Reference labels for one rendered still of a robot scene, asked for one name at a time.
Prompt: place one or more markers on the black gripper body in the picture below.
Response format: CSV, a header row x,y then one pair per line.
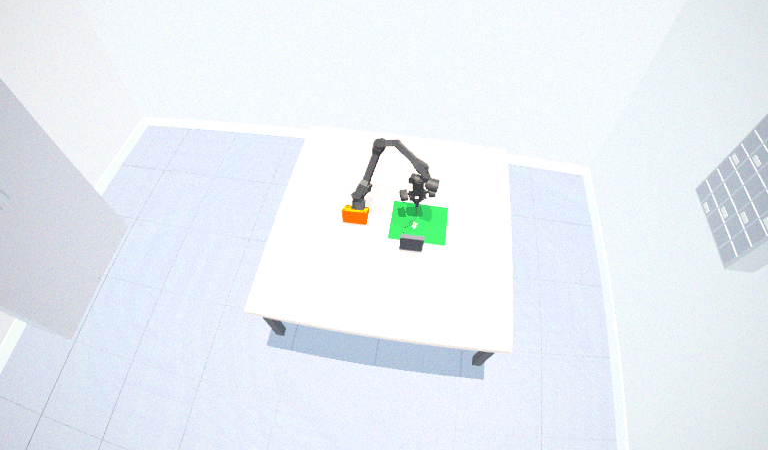
x,y
415,193

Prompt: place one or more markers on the green circuit board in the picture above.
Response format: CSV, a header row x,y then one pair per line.
x,y
430,221

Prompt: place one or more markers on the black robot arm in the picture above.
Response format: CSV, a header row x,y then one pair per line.
x,y
417,180

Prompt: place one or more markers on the dark grey square cooling fan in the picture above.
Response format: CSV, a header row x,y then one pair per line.
x,y
411,242

